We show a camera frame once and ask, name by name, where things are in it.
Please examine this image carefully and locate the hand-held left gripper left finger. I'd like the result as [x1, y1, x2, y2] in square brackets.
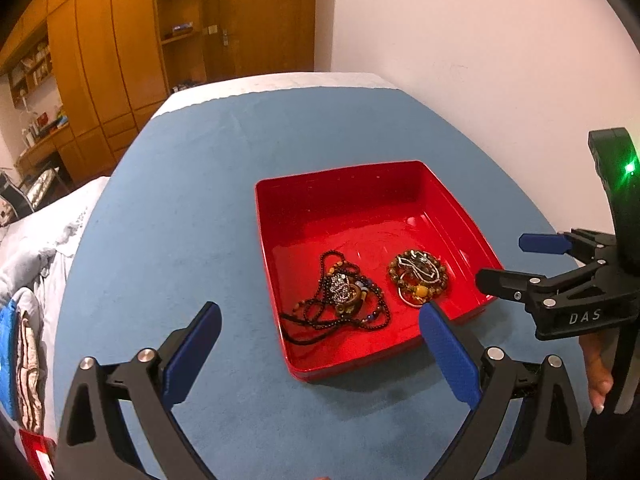
[55, 301, 222, 480]

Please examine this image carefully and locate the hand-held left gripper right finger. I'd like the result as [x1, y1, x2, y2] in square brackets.
[419, 301, 587, 480]

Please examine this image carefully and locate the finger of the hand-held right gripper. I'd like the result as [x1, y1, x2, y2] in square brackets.
[475, 260, 618, 311]
[518, 229, 621, 268]

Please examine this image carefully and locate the silver bangle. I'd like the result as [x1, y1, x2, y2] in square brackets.
[397, 280, 436, 308]

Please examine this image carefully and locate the brown wooden bead bracelet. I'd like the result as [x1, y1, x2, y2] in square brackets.
[387, 252, 448, 301]

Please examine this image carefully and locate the black bead necklace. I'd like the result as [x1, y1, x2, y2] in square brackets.
[280, 250, 392, 346]

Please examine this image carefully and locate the white chain bracelet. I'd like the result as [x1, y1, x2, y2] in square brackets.
[397, 255, 441, 283]

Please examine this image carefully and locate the brown stone ring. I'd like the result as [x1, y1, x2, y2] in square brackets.
[347, 282, 371, 308]

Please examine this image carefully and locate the brown bead necklace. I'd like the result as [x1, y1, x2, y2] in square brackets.
[292, 259, 373, 328]

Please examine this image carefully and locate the silver chain pendant necklace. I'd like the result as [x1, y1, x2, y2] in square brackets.
[325, 271, 361, 306]

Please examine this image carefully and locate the red tin box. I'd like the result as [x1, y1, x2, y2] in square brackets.
[255, 160, 505, 384]

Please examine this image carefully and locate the person's right hand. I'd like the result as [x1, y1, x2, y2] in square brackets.
[580, 332, 615, 415]

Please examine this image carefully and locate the blue cloth cover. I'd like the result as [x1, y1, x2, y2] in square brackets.
[52, 85, 621, 480]

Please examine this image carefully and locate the beige patterned cloth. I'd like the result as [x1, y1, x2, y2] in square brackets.
[15, 290, 48, 433]

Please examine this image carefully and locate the bright blue cloth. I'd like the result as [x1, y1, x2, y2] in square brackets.
[0, 300, 21, 411]

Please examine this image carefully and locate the grey bedding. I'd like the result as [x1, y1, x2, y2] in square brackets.
[0, 175, 111, 321]

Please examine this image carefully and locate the patterned cushion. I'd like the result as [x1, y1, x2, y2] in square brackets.
[22, 167, 63, 203]

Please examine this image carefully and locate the black office chair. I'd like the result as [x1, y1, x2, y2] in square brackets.
[0, 170, 36, 221]

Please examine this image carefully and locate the wooden desk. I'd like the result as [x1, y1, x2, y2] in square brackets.
[15, 125, 76, 181]

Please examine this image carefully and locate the white mattress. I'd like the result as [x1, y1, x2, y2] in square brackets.
[152, 72, 401, 121]

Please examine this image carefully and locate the wooden wardrobe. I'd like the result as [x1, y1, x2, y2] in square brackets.
[0, 0, 211, 186]

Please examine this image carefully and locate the wooden door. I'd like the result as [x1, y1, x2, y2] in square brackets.
[202, 0, 318, 83]

